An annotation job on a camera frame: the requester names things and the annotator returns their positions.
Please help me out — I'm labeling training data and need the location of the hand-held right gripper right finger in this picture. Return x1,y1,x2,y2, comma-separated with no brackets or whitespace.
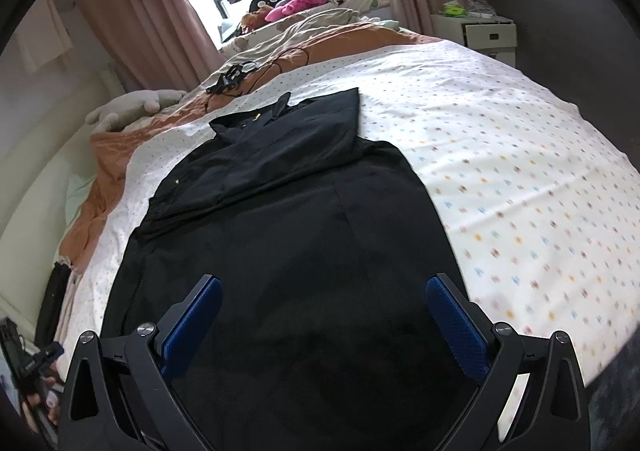
424,273,590,451

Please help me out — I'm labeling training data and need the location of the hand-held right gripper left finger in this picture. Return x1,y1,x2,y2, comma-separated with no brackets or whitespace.
57,274,224,451

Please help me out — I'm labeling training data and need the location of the black shirt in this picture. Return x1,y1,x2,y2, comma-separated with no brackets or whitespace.
100,87,481,451

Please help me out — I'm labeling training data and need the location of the person's left hand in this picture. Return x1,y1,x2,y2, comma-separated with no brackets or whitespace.
25,376,62,421

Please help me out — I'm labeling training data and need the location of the white dotted bedsheet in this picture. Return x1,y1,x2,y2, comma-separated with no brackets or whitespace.
52,38,638,432

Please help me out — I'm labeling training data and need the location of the light green pillow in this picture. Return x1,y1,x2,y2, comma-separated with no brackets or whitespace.
65,171,98,224

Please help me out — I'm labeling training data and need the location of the orange-brown blanket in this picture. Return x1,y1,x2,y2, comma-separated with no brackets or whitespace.
60,23,441,267

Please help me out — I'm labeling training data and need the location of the cream bed headboard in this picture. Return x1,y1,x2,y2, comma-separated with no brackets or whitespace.
0,66,126,332

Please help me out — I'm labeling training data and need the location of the beige plush toy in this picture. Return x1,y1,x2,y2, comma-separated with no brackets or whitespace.
85,89,188,132

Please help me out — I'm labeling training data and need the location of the white nightstand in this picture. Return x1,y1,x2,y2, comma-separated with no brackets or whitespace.
431,11,517,66

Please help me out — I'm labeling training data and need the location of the orange plush toy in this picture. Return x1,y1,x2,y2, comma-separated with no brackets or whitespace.
240,11,271,34

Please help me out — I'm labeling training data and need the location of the beige crumpled quilt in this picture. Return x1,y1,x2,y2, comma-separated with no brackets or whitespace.
220,8,401,64

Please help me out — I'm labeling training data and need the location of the clear plastic bag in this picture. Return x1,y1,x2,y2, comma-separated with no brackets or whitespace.
462,0,501,22

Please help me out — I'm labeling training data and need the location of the white hanging cloth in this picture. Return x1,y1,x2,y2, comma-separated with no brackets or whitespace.
12,0,73,76

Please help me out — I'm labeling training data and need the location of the pink plush toy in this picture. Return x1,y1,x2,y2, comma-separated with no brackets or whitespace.
265,0,321,22

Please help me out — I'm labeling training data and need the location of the black wired device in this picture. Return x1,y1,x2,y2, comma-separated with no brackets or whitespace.
205,46,311,99

